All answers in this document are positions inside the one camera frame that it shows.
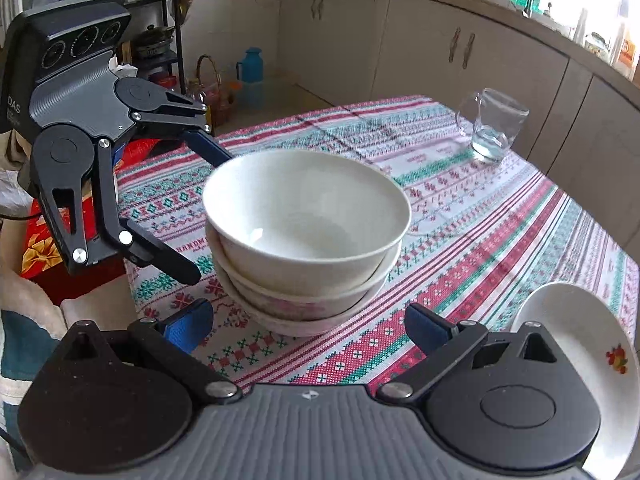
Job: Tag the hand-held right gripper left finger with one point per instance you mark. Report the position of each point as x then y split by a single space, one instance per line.
187 325

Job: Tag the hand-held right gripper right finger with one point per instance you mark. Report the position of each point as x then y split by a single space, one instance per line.
425 327

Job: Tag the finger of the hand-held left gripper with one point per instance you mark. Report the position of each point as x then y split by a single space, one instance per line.
165 260
215 152

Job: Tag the white bowl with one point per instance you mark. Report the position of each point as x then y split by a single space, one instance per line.
310 200
260 290
300 322

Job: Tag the white floral plate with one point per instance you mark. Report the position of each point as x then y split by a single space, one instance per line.
565 360

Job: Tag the wicker basket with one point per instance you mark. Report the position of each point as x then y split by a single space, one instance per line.
220 105

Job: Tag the clear plastic container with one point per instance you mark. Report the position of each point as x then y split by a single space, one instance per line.
250 95

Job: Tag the dark cooking pot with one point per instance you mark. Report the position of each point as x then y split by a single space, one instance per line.
152 42

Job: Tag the blue thermos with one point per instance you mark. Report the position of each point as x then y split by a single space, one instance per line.
250 65

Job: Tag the patterned striped tablecloth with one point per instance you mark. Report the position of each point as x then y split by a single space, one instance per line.
475 240

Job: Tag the black metal rack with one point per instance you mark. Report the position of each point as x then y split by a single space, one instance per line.
174 60

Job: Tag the red cardboard box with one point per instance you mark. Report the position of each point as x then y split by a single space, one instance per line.
40 255

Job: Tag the white teal cloth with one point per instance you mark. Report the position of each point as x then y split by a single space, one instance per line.
25 340

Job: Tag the clear glass mug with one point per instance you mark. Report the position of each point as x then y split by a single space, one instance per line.
492 130

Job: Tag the white kitchen cabinets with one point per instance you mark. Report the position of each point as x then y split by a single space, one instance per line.
400 35

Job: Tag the glass jar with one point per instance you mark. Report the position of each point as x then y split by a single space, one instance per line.
597 46

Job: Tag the orange carton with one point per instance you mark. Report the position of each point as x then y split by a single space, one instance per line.
627 55

